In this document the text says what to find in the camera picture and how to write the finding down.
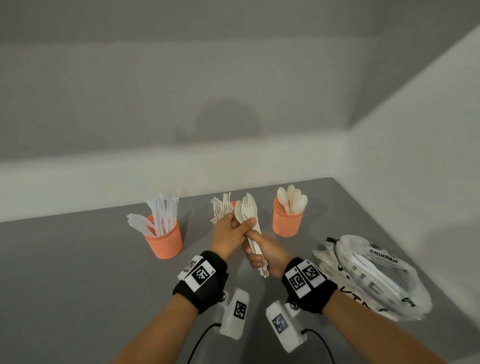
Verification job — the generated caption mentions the person's right forearm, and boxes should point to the person's right forearm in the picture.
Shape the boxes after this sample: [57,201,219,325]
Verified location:
[322,290,447,364]

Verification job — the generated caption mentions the clear plastic zip bag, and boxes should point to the clear plastic zip bag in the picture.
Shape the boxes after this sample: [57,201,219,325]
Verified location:
[313,235,433,323]

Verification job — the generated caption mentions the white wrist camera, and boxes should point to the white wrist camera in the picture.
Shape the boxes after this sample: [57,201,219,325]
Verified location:
[265,300,308,354]

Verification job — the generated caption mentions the black cable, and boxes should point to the black cable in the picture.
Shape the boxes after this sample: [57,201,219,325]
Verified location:
[301,328,337,364]
[186,323,223,364]

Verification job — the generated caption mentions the person's left forearm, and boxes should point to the person's left forearm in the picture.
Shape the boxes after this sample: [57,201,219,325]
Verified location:
[112,293,200,364]

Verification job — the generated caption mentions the black wrist strap with markers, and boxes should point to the black wrist strap with markers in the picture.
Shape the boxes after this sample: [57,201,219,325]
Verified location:
[172,250,229,315]
[281,257,338,315]

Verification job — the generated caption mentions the bunch of white plastic knives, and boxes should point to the bunch of white plastic knives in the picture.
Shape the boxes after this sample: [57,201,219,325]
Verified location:
[145,194,180,236]

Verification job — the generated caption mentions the bunch of white plastic spoons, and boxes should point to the bunch of white plastic spoons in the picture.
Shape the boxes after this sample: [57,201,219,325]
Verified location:
[276,184,309,215]

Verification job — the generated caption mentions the white plastic knife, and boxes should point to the white plastic knife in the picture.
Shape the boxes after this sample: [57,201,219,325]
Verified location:
[126,213,157,238]

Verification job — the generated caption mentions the person's left hand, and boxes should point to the person's left hand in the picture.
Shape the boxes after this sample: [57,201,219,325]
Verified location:
[210,212,258,262]

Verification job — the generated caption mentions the bunch of white plastic cutlery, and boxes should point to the bunch of white plastic cutlery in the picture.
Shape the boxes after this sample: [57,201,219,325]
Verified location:
[234,192,271,279]

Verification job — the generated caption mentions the bunch of white plastic forks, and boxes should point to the bunch of white plastic forks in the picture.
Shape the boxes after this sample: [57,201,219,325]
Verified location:
[209,191,235,225]

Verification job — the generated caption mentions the person's right hand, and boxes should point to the person's right hand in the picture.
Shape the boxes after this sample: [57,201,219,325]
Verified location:
[242,229,293,279]

